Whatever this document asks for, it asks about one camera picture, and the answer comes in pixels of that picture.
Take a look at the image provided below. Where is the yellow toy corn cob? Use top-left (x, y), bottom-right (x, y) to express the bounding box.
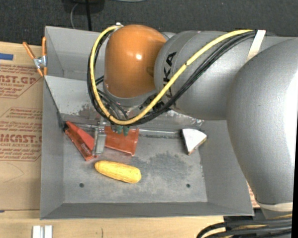
top-left (93, 160), bottom-right (143, 185)

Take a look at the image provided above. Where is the brown cardboard board red print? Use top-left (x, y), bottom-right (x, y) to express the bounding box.
top-left (0, 41), bottom-right (51, 216)

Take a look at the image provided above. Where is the grey metal bin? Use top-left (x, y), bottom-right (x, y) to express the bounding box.
top-left (33, 25), bottom-right (266, 233)

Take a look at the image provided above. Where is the white wedge-shaped slice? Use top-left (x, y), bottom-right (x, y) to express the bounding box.
top-left (179, 128), bottom-right (208, 157)

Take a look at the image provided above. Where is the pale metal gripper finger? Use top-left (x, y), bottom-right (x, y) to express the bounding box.
top-left (96, 133), bottom-right (106, 156)
top-left (93, 127), bottom-right (100, 156)

